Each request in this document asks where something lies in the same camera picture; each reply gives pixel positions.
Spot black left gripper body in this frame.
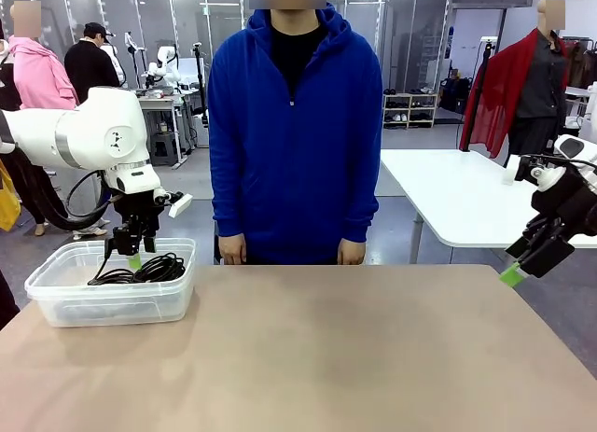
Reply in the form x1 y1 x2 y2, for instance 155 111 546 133
113 190 163 241

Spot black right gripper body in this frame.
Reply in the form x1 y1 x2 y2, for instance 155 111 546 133
525 167 597 241

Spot black power cable with plug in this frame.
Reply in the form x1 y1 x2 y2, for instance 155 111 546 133
87 235 141 286

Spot black USB extension cable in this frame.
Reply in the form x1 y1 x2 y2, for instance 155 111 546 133
132 252 187 284

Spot person's right forearm blue sleeve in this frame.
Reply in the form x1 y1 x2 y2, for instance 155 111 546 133
212 165 251 240

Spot person's left forearm blue sleeve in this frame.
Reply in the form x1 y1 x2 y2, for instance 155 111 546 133
342 165 383 244

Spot person's right hand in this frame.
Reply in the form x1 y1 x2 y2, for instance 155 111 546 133
218 235 249 266

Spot person's left hand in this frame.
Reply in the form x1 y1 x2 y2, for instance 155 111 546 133
338 238 368 266

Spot clear plastic storage container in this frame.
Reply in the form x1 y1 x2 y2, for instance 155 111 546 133
25 237 198 329

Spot white table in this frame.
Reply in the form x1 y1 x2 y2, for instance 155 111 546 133
380 147 597 265

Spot white background desk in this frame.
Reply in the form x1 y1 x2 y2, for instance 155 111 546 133
134 89 200 170

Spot yellow bag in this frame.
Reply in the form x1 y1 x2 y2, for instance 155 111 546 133
0 159 22 232

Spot mannequin in red cardigan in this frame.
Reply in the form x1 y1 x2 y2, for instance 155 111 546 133
459 0 571 170

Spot rack of brown clothes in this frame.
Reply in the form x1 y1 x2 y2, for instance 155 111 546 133
562 35 597 91

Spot man in black jacket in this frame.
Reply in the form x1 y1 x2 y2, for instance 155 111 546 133
63 21 127 91

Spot black bags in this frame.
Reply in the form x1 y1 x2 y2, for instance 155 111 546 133
438 76 473 116

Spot mannequin in pink sweater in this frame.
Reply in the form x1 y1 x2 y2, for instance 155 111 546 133
7 2 113 240

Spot person in blue hoodie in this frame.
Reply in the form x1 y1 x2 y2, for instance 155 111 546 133
207 0 384 266

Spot wooden shoe rack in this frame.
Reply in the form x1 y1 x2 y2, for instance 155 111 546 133
382 91 439 129

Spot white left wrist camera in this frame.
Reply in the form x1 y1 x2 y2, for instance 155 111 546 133
167 193 194 219

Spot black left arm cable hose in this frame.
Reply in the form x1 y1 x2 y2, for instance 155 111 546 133
44 168 127 232

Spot black tripod with camera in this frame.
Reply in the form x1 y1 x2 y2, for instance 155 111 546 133
464 37 498 151

